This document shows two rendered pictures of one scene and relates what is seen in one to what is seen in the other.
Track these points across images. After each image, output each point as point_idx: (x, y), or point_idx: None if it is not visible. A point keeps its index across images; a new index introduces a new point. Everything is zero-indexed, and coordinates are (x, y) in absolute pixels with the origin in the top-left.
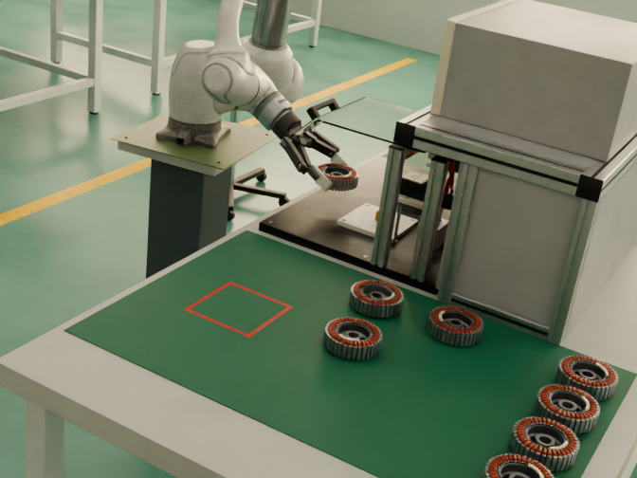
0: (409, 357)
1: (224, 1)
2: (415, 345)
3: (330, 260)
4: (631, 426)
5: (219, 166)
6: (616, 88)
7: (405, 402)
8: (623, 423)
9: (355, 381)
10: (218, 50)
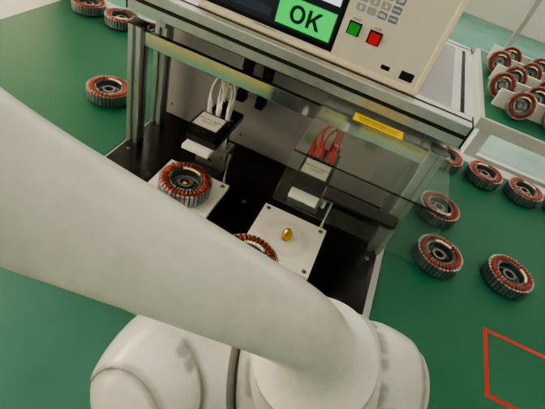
0: (484, 244)
1: (289, 309)
2: (467, 238)
3: (371, 294)
4: (462, 155)
5: None
6: None
7: (535, 252)
8: (462, 157)
9: (539, 279)
10: (375, 371)
